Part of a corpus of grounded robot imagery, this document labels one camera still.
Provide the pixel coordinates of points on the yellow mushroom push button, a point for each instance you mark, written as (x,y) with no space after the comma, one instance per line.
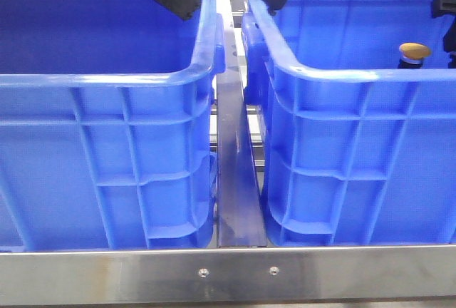
(412,55)

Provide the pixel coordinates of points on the left blue plastic bin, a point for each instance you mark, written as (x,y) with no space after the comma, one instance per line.
(105,111)

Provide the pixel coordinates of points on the blue plastic bin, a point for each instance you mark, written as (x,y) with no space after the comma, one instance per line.
(105,111)
(357,151)

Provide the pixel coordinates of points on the right blue plastic bin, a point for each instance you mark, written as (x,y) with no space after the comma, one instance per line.
(357,151)

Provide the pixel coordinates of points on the steel front frame rail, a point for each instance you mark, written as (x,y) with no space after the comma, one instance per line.
(227,275)

